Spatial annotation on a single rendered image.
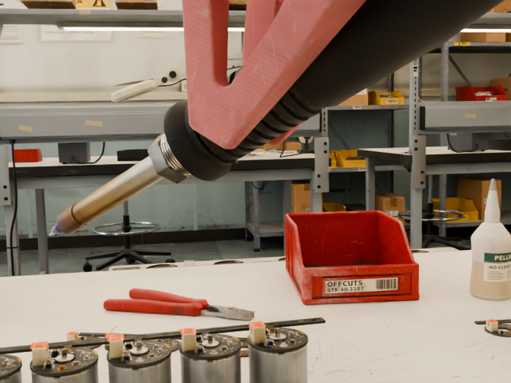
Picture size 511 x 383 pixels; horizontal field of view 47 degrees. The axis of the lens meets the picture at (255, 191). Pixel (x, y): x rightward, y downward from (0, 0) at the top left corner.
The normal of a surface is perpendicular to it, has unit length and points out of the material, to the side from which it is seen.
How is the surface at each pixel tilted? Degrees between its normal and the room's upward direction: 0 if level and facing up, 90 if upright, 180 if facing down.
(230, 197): 90
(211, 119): 99
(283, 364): 90
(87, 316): 0
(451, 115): 90
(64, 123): 90
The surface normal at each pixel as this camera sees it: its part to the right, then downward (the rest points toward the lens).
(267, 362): -0.42, 0.11
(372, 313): -0.02, -0.99
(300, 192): 0.18, 0.12
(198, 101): -0.59, 0.25
